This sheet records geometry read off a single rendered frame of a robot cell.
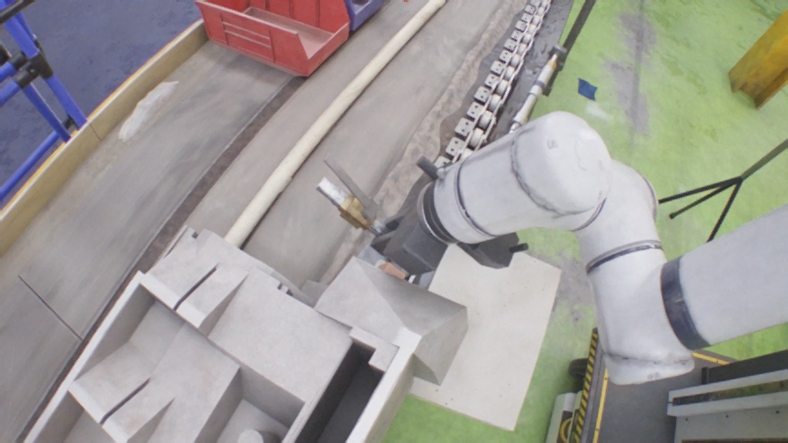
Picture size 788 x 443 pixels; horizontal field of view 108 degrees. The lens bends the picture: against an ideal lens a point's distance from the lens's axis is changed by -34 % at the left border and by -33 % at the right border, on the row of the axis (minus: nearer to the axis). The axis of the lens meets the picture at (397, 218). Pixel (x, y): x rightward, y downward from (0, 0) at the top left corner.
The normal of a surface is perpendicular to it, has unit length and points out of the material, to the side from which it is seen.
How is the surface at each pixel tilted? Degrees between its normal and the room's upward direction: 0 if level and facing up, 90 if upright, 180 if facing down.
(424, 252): 25
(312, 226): 0
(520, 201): 81
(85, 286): 0
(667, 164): 0
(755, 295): 72
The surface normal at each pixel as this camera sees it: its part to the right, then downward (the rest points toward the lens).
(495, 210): -0.68, 0.51
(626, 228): -0.32, -0.39
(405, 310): 0.25, -0.88
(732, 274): -0.90, -0.23
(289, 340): -0.04, -0.53
